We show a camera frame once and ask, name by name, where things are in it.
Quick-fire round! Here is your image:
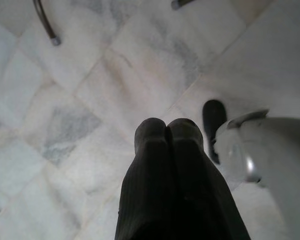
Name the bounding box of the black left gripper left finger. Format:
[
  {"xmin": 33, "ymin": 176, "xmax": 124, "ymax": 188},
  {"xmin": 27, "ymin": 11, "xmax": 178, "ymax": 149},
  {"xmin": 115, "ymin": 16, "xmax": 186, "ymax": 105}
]
[{"xmin": 116, "ymin": 117, "xmax": 176, "ymax": 240}]

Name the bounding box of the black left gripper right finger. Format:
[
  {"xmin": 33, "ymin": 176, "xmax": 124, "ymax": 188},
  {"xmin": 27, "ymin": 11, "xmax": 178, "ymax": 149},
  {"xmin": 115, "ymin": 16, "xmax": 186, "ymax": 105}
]
[{"xmin": 166, "ymin": 117, "xmax": 252, "ymax": 240}]

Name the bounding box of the black robot foot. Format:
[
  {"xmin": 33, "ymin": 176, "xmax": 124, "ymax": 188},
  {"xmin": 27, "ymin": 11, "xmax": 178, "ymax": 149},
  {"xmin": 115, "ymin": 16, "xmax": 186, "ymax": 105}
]
[{"xmin": 202, "ymin": 99, "xmax": 228, "ymax": 165}]

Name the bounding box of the dark chair leg grey cap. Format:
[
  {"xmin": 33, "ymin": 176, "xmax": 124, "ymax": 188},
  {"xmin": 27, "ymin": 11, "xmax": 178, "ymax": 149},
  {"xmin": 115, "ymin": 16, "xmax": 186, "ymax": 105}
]
[
  {"xmin": 32, "ymin": 0, "xmax": 62, "ymax": 47},
  {"xmin": 171, "ymin": 0, "xmax": 198, "ymax": 11}
]

